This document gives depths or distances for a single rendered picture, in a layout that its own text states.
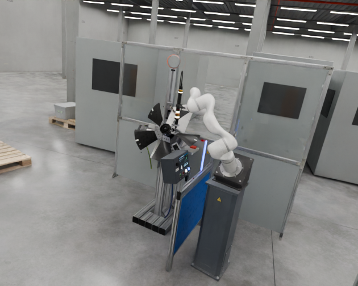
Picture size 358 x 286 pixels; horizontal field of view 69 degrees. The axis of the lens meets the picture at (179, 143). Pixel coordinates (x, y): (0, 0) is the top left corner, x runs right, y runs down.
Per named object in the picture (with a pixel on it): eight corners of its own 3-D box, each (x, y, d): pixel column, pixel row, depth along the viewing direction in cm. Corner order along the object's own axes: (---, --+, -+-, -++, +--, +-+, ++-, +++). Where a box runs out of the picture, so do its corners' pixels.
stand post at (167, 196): (163, 209, 347) (174, 126, 312) (169, 211, 344) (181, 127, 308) (162, 210, 343) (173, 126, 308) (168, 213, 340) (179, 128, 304)
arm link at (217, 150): (236, 159, 212) (232, 144, 193) (216, 169, 213) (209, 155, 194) (230, 148, 219) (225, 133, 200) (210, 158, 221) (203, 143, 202)
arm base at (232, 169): (244, 159, 230) (241, 148, 216) (238, 179, 222) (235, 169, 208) (223, 156, 239) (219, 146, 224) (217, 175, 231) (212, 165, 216)
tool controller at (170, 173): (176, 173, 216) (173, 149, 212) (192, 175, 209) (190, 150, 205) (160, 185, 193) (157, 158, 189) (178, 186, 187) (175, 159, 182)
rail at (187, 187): (209, 167, 303) (211, 160, 300) (213, 168, 301) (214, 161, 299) (175, 199, 224) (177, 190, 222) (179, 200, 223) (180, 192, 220)
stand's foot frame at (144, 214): (158, 200, 367) (158, 195, 365) (186, 211, 350) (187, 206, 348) (132, 221, 313) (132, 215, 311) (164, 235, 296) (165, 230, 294)
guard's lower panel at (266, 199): (115, 172, 420) (119, 118, 392) (283, 232, 323) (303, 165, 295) (114, 173, 418) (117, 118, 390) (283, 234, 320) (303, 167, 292)
